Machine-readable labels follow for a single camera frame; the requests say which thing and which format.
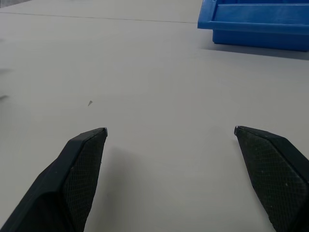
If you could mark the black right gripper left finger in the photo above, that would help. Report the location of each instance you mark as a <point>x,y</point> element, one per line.
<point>60,183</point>

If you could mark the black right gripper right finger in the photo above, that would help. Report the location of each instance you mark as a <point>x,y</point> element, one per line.
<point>277,174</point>

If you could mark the blue plastic storage bin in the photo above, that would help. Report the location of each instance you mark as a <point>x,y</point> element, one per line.
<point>253,26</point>

